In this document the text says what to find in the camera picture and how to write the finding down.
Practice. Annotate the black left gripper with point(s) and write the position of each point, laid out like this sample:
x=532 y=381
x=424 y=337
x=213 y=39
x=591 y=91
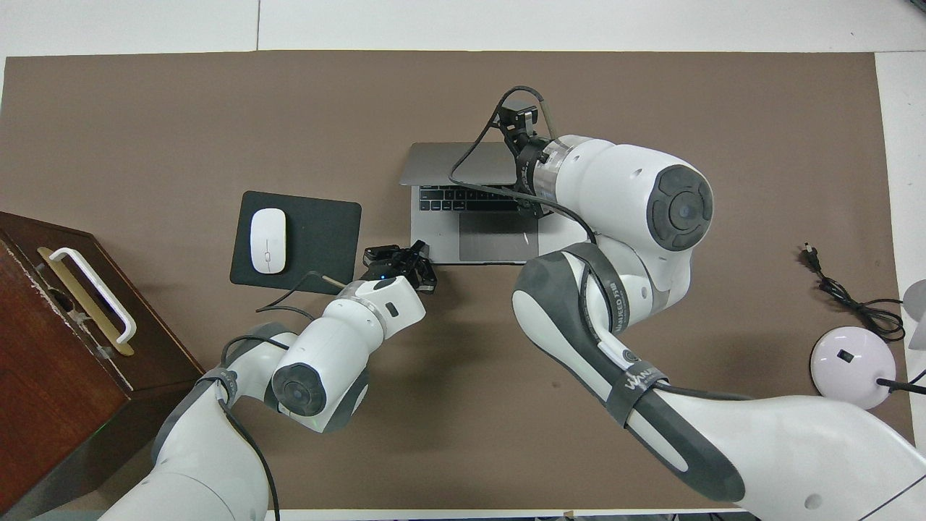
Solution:
x=396 y=269

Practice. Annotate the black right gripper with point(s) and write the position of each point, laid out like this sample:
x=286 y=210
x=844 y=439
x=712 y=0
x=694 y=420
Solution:
x=534 y=174

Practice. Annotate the silver laptop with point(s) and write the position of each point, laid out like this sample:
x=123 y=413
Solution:
x=492 y=246

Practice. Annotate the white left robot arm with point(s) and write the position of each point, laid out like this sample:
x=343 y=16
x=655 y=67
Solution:
x=325 y=354

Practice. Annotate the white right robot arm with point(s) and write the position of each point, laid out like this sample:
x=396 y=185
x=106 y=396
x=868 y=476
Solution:
x=622 y=188

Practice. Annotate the black mouse pad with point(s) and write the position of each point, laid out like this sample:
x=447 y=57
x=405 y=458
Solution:
x=325 y=239

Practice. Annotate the white computer mouse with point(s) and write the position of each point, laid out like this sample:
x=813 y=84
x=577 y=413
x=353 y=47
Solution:
x=268 y=242

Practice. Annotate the brown table mat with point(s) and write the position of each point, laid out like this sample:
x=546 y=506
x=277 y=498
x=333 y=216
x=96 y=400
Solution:
x=217 y=108

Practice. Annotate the dark wooden box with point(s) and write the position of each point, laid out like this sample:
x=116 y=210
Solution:
x=51 y=376

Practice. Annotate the white desk lamp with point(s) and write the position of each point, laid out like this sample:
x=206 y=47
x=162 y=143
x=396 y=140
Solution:
x=850 y=365

